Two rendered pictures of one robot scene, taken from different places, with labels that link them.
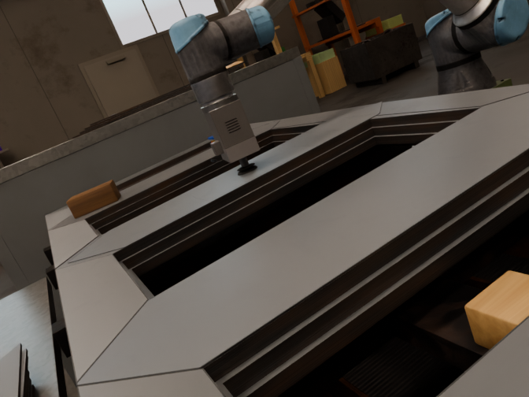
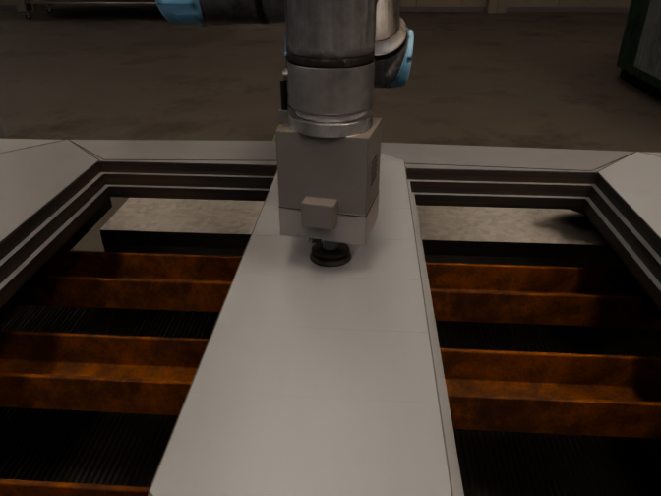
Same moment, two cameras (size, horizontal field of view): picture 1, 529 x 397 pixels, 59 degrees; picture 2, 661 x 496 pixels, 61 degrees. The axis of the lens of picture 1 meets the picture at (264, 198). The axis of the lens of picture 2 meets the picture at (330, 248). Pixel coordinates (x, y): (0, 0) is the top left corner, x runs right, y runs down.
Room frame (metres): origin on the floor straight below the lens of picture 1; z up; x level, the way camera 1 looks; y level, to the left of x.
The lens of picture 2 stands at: (0.71, 0.46, 1.15)
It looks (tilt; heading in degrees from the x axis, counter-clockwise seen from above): 29 degrees down; 296
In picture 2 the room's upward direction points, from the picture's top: straight up
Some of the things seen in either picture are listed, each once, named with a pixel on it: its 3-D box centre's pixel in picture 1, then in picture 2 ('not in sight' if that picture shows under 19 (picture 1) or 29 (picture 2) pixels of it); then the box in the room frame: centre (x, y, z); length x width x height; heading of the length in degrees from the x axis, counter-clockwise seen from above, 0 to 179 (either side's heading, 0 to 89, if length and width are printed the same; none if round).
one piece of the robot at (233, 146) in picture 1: (223, 130); (324, 174); (0.92, 0.02, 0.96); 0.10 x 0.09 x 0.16; 101
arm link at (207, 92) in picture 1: (213, 89); (327, 86); (0.92, 0.01, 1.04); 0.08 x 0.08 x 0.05
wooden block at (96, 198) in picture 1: (94, 198); not in sight; (1.22, 0.41, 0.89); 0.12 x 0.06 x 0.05; 95
